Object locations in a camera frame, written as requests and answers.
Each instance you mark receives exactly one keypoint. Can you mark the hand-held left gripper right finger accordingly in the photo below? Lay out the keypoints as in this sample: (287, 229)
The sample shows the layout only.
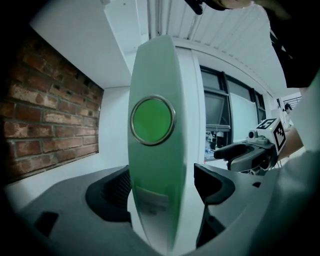
(215, 187)

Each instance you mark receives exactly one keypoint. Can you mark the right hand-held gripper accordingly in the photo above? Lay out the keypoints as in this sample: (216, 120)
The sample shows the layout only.
(267, 147)

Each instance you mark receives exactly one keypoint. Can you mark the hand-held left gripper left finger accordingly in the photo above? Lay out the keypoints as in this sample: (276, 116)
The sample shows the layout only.
(70, 207)

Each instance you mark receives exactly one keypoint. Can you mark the person's right forearm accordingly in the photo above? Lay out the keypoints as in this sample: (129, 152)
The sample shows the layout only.
(292, 145)

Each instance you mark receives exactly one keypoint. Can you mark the dark framed window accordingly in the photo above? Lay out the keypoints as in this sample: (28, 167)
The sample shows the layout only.
(217, 110)

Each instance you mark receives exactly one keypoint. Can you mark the person's black shirt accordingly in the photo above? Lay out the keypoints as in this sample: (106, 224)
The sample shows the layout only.
(300, 50)

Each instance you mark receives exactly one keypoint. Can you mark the person's head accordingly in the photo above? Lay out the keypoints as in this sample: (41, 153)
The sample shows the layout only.
(230, 3)

